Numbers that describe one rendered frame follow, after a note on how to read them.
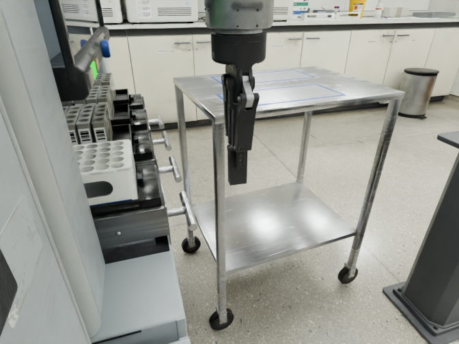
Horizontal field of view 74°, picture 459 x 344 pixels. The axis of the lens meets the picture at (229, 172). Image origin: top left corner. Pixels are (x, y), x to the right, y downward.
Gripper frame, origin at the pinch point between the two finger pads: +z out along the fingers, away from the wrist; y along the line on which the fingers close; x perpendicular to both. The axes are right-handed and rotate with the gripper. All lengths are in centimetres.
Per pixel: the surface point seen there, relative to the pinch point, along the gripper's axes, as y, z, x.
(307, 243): -32, 54, 35
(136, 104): -39.1, 0.1, -17.7
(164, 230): 8.3, 4.8, -12.8
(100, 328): 19.8, 7.9, -20.6
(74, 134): -7.4, -4.8, -25.6
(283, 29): -241, 0, 103
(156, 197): 7.1, -0.2, -13.4
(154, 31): -233, -1, -11
